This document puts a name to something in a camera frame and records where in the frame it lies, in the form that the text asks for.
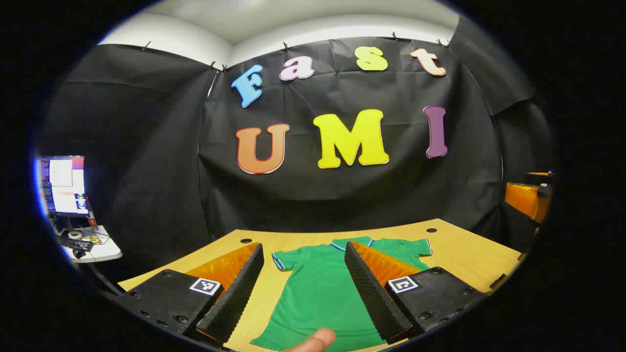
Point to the green T-shirt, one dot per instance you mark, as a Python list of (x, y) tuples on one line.
[(318, 293)]

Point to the black computer mouse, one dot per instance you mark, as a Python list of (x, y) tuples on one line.
[(79, 253)]

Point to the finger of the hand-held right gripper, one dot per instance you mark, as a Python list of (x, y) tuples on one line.
[(525, 200), (540, 177)]

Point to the computer monitor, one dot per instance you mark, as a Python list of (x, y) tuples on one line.
[(63, 186)]

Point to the white tape roll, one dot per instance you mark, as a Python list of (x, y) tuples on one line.
[(74, 235)]

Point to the black keyboard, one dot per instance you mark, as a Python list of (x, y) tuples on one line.
[(77, 243)]

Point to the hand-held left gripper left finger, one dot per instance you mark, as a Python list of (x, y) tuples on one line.
[(237, 293)]

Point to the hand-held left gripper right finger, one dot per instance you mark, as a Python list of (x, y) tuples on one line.
[(371, 288)]

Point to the black backdrop cloth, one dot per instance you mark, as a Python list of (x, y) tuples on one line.
[(342, 195)]

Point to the white side table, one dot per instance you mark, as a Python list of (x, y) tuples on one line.
[(105, 249)]

